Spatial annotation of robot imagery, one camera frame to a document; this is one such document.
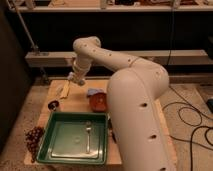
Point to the green plastic tray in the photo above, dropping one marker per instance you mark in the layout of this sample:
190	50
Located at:
65	139

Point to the orange-red bowl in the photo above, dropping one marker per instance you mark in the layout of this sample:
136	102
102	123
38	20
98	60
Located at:
98	102

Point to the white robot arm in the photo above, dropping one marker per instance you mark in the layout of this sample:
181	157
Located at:
131	94

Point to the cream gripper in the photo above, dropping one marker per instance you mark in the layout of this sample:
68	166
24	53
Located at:
75	79

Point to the black-handled utensil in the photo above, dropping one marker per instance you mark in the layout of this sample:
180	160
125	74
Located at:
111	130

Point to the bunch of dark grapes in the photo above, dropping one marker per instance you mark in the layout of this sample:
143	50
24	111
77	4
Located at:
32	138

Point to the wooden table board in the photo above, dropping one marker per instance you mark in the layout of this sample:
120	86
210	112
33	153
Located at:
76	101

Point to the silver fork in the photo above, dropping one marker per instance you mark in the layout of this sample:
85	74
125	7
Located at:
88	130

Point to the yellow banana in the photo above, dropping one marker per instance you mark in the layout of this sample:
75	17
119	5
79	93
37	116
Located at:
65	90

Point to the light blue towel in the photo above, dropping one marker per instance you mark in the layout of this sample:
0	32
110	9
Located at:
92	91

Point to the small dark round lid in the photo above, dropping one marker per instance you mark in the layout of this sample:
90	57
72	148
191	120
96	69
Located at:
54	105

